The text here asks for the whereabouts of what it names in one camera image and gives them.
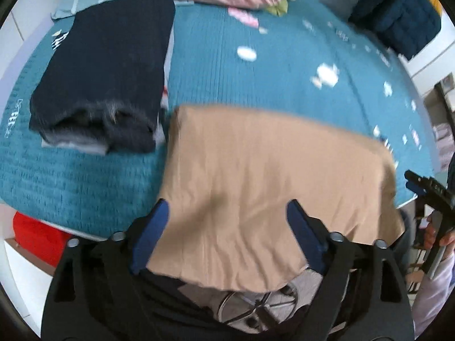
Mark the person's right hand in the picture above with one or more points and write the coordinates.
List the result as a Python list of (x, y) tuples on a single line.
[(430, 231)]

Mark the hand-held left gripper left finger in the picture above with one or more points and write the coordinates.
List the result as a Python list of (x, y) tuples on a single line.
[(149, 234)]

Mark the person's left leg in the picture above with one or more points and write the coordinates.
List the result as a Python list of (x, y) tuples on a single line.
[(167, 291)]

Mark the dark shelf unit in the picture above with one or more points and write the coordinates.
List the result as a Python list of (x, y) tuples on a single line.
[(444, 92)]

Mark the tan button-up jacket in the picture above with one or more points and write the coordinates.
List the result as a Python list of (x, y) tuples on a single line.
[(266, 184)]

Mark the swivel chair base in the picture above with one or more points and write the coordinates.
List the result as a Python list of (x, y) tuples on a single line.
[(256, 309)]

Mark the dark navy folded sweater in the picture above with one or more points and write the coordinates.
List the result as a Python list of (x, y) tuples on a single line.
[(106, 60)]

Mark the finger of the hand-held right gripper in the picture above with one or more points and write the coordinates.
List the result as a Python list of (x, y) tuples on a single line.
[(416, 178), (415, 189)]

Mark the red stool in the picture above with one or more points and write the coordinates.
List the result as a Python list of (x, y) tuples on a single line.
[(35, 238)]

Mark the teal quilted bedspread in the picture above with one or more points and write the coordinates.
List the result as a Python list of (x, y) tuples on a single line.
[(248, 78)]

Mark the white striped folded garment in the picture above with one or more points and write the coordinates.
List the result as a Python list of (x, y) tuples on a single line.
[(166, 78)]

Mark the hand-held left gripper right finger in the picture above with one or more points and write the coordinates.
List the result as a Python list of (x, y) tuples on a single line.
[(305, 234)]

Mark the person's right forearm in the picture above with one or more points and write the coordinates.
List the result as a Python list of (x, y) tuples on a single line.
[(430, 302)]

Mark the navy and yellow puffer jacket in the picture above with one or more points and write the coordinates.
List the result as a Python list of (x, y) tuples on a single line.
[(398, 14)]

